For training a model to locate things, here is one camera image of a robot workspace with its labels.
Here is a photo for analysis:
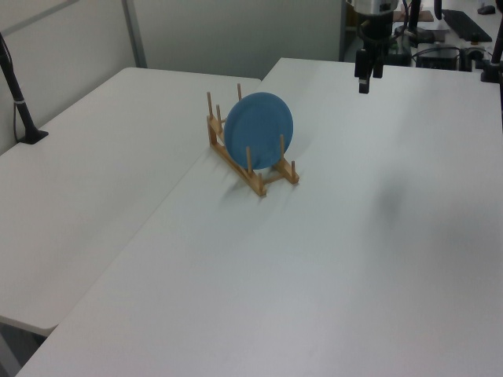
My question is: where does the black keyboard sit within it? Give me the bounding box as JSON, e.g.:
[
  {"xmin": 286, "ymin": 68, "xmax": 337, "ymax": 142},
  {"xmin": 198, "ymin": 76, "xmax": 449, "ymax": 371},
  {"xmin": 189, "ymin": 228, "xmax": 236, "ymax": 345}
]
[{"xmin": 441, "ymin": 9, "xmax": 494, "ymax": 43}]

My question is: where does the blue round plate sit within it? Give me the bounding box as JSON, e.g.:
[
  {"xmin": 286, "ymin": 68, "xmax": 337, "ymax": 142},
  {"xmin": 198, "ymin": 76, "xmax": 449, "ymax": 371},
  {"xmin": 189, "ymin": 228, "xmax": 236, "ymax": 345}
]
[{"xmin": 223, "ymin": 91, "xmax": 294, "ymax": 172}]

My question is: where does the black electronics box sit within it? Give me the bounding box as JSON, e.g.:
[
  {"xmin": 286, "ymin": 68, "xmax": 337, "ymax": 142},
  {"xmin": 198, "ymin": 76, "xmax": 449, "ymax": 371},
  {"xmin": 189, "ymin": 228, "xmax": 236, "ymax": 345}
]
[{"xmin": 415, "ymin": 46, "xmax": 461, "ymax": 71}]

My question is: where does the wooden plate rack with pegs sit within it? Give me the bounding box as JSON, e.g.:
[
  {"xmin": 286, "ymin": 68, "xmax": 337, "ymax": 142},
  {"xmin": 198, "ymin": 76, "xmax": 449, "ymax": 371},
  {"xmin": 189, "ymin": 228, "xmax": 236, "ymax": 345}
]
[{"xmin": 205, "ymin": 82, "xmax": 301, "ymax": 198}]

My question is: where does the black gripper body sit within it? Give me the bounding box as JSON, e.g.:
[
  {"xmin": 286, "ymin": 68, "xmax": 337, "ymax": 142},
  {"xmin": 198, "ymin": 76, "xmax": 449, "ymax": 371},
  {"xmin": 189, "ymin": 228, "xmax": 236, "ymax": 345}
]
[{"xmin": 359, "ymin": 13, "xmax": 395, "ymax": 54}]

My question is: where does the black stand with round base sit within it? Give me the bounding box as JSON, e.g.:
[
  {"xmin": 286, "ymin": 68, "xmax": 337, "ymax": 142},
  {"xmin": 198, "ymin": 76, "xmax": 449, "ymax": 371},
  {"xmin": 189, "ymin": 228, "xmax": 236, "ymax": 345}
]
[{"xmin": 404, "ymin": 0, "xmax": 435, "ymax": 47}]

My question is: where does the black camera pole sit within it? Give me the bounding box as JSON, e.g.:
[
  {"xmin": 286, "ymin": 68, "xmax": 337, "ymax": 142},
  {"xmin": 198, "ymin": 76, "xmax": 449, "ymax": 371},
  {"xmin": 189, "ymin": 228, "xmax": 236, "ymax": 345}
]
[{"xmin": 480, "ymin": 0, "xmax": 503, "ymax": 84}]

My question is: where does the black pole with white tie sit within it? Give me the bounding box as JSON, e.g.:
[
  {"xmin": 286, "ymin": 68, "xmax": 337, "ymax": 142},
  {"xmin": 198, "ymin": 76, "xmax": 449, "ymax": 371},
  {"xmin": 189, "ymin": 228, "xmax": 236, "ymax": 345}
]
[{"xmin": 0, "ymin": 31, "xmax": 50, "ymax": 145}]

